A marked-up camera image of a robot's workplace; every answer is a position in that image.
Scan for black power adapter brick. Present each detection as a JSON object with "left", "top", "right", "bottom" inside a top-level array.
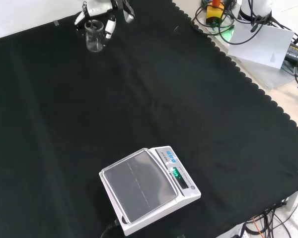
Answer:
[{"left": 284, "top": 42, "right": 298, "bottom": 65}]

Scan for clear glass beaker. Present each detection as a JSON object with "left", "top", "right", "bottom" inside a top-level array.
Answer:
[{"left": 84, "top": 20, "right": 104, "bottom": 53}]

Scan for black bench cloth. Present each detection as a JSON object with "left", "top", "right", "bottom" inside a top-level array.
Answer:
[{"left": 0, "top": 0, "right": 298, "bottom": 238}]

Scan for pale white board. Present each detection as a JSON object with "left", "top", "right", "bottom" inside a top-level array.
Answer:
[{"left": 227, "top": 24, "right": 295, "bottom": 69}]

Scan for white electronic balance steel pan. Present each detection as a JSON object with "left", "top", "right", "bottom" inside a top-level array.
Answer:
[{"left": 98, "top": 145, "right": 202, "bottom": 237}]

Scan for yellow emergency stop button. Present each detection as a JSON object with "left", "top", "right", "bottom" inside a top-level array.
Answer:
[{"left": 205, "top": 0, "right": 225, "bottom": 26}]

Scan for black floor cable bundle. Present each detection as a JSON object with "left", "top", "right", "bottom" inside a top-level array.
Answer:
[{"left": 240, "top": 201, "right": 298, "bottom": 238}]

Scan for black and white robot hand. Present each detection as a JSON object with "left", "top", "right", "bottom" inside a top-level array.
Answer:
[{"left": 74, "top": 0, "right": 135, "bottom": 40}]

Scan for white bench leg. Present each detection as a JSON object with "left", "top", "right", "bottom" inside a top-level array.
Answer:
[{"left": 287, "top": 186, "right": 298, "bottom": 213}]

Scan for black balance power cable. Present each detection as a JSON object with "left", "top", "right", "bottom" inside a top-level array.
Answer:
[{"left": 100, "top": 218, "right": 120, "bottom": 238}]

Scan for orange floor cable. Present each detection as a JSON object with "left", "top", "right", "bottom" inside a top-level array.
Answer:
[{"left": 252, "top": 216, "right": 262, "bottom": 238}]

